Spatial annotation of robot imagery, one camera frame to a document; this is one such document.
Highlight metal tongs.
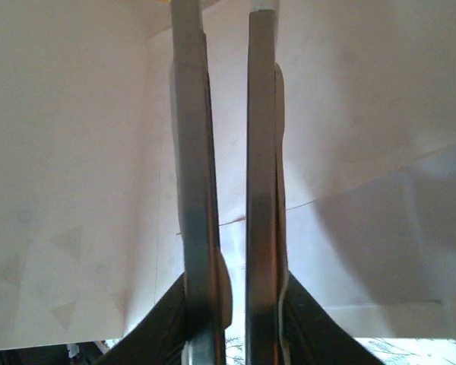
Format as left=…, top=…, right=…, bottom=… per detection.
left=168, top=0, right=290, bottom=365

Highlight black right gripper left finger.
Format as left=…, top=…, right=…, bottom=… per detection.
left=98, top=271, right=191, bottom=365

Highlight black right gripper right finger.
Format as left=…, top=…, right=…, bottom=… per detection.
left=283, top=273, right=385, bottom=365

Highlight white paper bag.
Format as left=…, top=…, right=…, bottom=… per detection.
left=0, top=0, right=456, bottom=353

